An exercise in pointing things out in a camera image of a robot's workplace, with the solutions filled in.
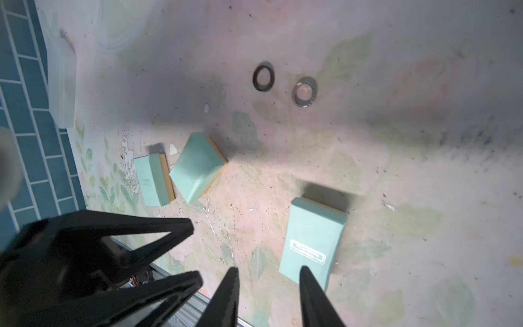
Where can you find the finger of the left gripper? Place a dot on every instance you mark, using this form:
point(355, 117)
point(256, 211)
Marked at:
point(107, 309)
point(86, 251)

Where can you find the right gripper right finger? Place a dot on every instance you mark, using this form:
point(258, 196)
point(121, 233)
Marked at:
point(316, 309)

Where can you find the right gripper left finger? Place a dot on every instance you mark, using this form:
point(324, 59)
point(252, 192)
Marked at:
point(222, 310)

